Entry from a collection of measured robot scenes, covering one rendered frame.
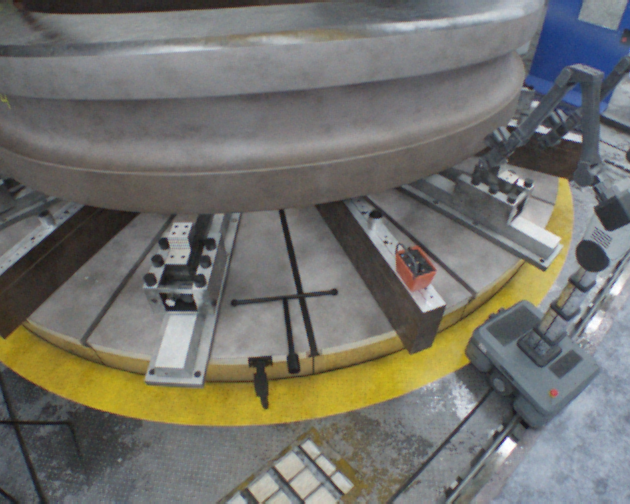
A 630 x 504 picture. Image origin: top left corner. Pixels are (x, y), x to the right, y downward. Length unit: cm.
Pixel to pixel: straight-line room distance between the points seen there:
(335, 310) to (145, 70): 161
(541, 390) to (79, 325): 267
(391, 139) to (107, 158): 156
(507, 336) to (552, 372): 32
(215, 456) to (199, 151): 162
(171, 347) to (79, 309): 82
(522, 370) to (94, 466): 241
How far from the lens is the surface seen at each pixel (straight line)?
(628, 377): 327
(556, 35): 700
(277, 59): 192
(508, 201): 293
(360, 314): 248
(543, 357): 263
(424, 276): 206
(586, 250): 210
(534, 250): 311
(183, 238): 225
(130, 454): 259
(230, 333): 243
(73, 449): 274
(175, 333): 232
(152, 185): 231
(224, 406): 256
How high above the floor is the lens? 226
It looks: 44 degrees down
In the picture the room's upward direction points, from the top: straight up
